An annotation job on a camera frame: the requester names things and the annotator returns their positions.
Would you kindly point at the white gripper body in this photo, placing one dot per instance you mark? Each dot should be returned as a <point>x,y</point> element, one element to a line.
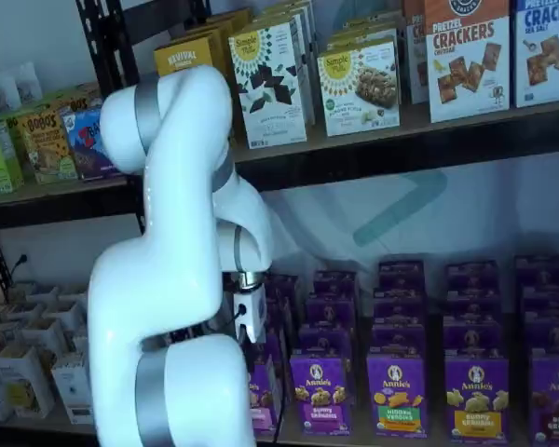
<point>254,312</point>

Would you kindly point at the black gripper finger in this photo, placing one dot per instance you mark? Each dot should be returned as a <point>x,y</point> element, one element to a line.
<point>248,336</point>

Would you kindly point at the purple box pink patch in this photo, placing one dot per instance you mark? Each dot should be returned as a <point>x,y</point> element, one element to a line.
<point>261,400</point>

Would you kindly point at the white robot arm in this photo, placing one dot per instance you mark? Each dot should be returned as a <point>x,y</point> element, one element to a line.
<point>167,279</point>

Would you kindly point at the purple box magenta patch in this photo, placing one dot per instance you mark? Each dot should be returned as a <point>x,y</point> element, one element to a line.
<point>321,396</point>

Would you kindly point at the purple box green patch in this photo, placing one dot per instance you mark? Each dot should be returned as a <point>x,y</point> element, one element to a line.
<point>397,396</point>

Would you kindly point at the black metal shelf rack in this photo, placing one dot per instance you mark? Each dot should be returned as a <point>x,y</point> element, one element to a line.
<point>51,207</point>
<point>400,163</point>

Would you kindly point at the Simple Mills dark cracker box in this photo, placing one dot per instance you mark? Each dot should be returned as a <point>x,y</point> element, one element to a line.
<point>268,88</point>

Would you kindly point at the blue Zbar box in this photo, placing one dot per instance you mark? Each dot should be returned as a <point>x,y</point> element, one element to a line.
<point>86,149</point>

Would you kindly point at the purple box yellow patch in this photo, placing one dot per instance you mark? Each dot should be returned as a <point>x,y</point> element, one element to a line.
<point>477,400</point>

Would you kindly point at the Simple Mills bar box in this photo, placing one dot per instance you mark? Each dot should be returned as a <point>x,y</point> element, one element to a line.
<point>358,88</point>

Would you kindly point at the yellow Revival box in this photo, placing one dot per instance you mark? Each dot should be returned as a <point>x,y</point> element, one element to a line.
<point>181,60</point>

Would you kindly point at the white Simple Mills box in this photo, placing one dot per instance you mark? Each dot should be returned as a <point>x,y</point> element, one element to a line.
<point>363,35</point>
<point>307,56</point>

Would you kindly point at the orange Bobo's box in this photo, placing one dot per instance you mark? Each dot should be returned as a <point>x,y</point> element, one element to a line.
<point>81,103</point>
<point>46,149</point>

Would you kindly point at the orange pretzel crackers box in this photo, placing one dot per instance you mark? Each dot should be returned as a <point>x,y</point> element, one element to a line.
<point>468,60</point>
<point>415,56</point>

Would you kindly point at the purple box brown bunnies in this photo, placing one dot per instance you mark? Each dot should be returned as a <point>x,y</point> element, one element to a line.
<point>556,405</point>

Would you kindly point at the blue pretzel crackers box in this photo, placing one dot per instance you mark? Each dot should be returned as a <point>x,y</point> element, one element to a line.
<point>547,56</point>

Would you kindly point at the white carton blue dot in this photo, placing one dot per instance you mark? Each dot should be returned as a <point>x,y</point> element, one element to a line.
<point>72,386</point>

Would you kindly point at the white carton yellow print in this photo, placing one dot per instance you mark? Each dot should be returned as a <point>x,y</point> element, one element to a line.
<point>23,386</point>

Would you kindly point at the white sheet teal stripe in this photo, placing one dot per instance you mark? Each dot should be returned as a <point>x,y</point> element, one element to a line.
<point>494,219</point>

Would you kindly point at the black wall plug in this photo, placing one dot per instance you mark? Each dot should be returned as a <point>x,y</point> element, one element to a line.
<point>21,261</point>

